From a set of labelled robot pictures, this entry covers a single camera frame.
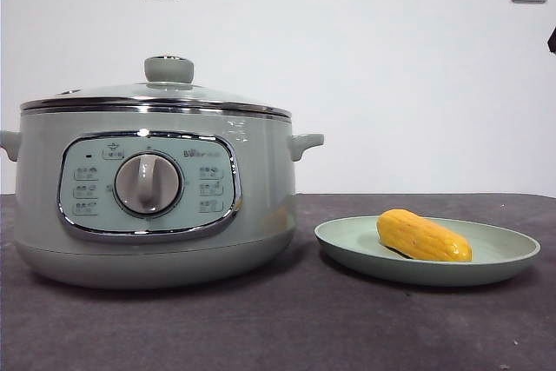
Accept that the yellow corn cob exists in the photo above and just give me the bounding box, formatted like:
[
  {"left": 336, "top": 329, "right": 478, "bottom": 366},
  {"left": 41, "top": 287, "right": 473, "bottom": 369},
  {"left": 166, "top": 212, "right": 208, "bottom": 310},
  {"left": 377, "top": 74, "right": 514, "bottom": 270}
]
[{"left": 375, "top": 209, "right": 473, "bottom": 263}]

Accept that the pale green electric steamer pot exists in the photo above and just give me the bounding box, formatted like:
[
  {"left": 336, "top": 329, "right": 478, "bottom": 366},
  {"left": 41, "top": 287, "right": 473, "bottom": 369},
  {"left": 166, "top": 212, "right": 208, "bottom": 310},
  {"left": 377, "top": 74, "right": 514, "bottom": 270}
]
[{"left": 0, "top": 103, "right": 325, "bottom": 289}]

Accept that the pale green round plate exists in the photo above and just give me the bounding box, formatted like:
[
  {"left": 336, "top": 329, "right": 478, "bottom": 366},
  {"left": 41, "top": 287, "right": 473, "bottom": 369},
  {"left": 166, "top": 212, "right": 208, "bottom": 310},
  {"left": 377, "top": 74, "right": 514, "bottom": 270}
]
[{"left": 314, "top": 214, "right": 542, "bottom": 288}]

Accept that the grey round control dial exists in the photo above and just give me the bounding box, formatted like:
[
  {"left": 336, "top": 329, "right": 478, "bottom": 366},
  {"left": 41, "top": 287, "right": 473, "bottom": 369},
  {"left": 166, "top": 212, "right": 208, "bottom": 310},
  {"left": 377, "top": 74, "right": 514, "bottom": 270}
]
[{"left": 114, "top": 152, "right": 182, "bottom": 215}]

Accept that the glass lid with green knob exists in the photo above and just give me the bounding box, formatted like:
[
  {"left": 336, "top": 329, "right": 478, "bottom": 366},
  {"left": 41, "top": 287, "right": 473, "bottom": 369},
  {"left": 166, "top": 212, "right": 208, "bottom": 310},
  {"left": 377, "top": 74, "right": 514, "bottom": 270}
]
[{"left": 19, "top": 56, "right": 292, "bottom": 121}]

